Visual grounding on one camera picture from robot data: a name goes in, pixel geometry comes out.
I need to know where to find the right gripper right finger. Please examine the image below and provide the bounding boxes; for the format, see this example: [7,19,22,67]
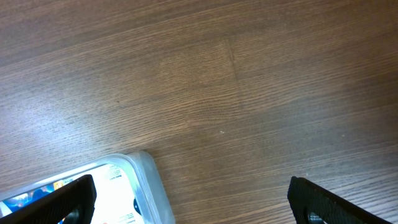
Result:
[287,176,390,224]

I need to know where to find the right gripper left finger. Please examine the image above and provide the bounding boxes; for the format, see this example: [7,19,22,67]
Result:
[1,174,96,224]

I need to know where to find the white Beiersdorf plaster box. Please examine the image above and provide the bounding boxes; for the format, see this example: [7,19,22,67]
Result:
[90,164,144,224]

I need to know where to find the clear plastic container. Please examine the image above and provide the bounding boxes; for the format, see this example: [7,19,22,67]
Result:
[17,151,175,224]

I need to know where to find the blue yellow VapoDrops box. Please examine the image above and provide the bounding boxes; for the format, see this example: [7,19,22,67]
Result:
[1,178,73,218]

